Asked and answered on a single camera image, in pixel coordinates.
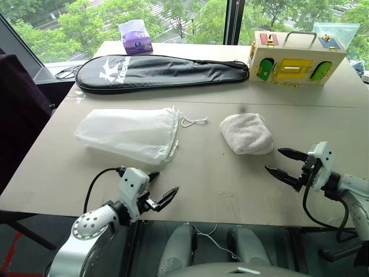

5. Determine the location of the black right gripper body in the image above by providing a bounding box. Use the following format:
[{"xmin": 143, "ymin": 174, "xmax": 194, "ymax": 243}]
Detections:
[{"xmin": 294, "ymin": 154, "xmax": 319, "ymax": 193}]

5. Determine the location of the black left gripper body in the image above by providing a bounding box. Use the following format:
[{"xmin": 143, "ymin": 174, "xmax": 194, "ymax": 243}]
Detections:
[{"xmin": 137, "ymin": 189, "xmax": 163, "ymax": 215}]

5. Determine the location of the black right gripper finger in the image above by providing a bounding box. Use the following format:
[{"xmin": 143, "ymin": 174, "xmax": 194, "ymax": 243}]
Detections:
[
  {"xmin": 264, "ymin": 165, "xmax": 302, "ymax": 189},
  {"xmin": 277, "ymin": 147, "xmax": 310, "ymax": 166}
]

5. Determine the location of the white drawstring bag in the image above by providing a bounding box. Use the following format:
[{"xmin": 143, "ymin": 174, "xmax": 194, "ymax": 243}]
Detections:
[{"xmin": 73, "ymin": 105, "xmax": 209, "ymax": 166}]

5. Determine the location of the white towel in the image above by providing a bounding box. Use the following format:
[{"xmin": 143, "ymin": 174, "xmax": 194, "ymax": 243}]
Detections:
[{"xmin": 219, "ymin": 113, "xmax": 274, "ymax": 155}]

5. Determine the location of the black racket cover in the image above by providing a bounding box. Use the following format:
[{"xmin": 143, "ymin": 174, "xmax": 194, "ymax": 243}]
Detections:
[{"xmin": 75, "ymin": 54, "xmax": 250, "ymax": 95}]

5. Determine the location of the clear plastic zip bag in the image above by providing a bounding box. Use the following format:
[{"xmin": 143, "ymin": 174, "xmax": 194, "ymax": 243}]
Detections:
[{"xmin": 312, "ymin": 21, "xmax": 361, "ymax": 54}]

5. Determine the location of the grey left robot leg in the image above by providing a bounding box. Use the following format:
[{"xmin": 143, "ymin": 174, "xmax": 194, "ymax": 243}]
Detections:
[{"xmin": 156, "ymin": 224, "xmax": 198, "ymax": 277}]

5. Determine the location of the grey robot leg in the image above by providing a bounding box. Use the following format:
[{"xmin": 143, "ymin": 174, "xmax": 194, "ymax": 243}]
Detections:
[
  {"xmin": 227, "ymin": 224, "xmax": 273, "ymax": 265},
  {"xmin": 156, "ymin": 224, "xmax": 198, "ymax": 277}
]

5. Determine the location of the grey right robot leg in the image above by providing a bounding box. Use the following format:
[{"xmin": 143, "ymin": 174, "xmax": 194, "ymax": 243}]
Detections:
[{"xmin": 227, "ymin": 224, "xmax": 273, "ymax": 265}]

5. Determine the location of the wooden lock activity box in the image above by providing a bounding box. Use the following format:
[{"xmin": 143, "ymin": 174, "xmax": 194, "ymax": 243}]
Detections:
[{"xmin": 247, "ymin": 30, "xmax": 347, "ymax": 87}]

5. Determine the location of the grey robot torso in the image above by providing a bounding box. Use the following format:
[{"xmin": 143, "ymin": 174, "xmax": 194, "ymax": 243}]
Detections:
[{"xmin": 161, "ymin": 261, "xmax": 314, "ymax": 277}]

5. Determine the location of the blue crumpled cloth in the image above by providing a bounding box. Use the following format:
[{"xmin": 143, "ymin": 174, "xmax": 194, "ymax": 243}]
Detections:
[{"xmin": 352, "ymin": 58, "xmax": 367, "ymax": 73}]

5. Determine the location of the black table leg bar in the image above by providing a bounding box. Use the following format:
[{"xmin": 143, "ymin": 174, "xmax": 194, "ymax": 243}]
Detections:
[{"xmin": 0, "ymin": 210, "xmax": 58, "ymax": 250}]

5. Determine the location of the purple tissue pack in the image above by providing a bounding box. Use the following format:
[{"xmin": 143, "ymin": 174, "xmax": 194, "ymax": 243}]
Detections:
[{"xmin": 117, "ymin": 19, "xmax": 154, "ymax": 55}]

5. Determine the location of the dark purple fabric chair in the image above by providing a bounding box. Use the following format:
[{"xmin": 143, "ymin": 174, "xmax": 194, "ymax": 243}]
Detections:
[{"xmin": 0, "ymin": 47, "xmax": 55, "ymax": 194}]

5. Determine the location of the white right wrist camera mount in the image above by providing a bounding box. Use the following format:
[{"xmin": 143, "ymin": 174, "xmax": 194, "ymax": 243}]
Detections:
[{"xmin": 306, "ymin": 141, "xmax": 333, "ymax": 193}]

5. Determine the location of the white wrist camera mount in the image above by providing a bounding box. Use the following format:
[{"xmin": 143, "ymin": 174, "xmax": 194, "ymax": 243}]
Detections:
[
  {"xmin": 118, "ymin": 167, "xmax": 151, "ymax": 223},
  {"xmin": 306, "ymin": 141, "xmax": 333, "ymax": 193}
]

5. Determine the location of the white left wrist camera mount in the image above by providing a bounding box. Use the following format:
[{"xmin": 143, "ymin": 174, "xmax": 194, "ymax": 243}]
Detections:
[{"xmin": 118, "ymin": 167, "xmax": 151, "ymax": 223}]

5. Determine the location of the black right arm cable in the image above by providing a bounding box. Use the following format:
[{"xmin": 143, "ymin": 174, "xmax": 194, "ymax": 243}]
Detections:
[{"xmin": 302, "ymin": 177, "xmax": 359, "ymax": 243}]

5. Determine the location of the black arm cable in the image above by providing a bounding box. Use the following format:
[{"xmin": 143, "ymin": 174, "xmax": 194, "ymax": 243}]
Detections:
[
  {"xmin": 302, "ymin": 177, "xmax": 359, "ymax": 243},
  {"xmin": 83, "ymin": 166, "xmax": 126, "ymax": 215}
]

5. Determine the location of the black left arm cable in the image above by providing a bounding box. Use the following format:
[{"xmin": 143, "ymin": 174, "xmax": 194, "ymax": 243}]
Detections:
[{"xmin": 83, "ymin": 166, "xmax": 126, "ymax": 215}]

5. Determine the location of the thin white cable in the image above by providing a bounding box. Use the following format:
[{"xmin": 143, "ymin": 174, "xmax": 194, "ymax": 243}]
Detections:
[{"xmin": 187, "ymin": 222, "xmax": 240, "ymax": 262}]

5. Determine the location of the thin black coiled cable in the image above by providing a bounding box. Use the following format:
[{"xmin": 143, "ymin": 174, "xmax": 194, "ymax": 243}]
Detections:
[{"xmin": 55, "ymin": 65, "xmax": 84, "ymax": 80}]

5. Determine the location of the black window frame pillar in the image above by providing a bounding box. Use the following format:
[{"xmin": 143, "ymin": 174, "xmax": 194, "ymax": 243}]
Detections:
[{"xmin": 223, "ymin": 0, "xmax": 246, "ymax": 46}]

